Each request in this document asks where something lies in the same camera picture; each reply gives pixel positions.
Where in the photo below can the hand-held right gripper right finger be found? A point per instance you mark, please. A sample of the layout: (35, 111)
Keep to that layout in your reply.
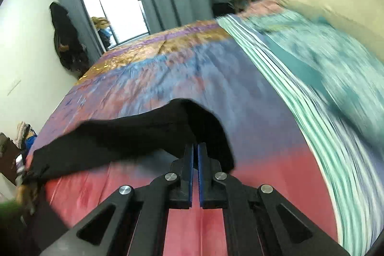
(200, 166)

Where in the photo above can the black bag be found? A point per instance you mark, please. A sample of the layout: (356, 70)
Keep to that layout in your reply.
(222, 8)

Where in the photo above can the yellow and blue hanging clothes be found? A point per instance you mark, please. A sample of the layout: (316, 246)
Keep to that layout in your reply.
(102, 29)

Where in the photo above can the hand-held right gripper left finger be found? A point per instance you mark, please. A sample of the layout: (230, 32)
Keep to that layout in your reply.
(190, 166)

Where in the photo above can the dark wooden furniture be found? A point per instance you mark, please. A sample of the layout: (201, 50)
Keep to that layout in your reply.
(9, 157)

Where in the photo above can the pile of clothes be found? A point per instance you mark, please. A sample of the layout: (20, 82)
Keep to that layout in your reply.
(25, 136)

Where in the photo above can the teal patterned blanket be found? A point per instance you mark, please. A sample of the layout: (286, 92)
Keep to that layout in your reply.
(324, 94)

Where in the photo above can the white wall trunking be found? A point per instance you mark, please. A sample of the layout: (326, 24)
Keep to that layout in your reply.
(13, 87)

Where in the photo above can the black pants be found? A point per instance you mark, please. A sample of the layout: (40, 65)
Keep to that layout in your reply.
(141, 136)

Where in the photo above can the narrow grey-blue curtain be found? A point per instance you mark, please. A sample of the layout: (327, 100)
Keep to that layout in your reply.
(78, 16)

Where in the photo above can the black hanging coat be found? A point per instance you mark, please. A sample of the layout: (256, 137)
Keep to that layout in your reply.
(64, 37)

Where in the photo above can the bed with multicoloured striped sheet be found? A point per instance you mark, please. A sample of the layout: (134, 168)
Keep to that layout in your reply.
(168, 94)

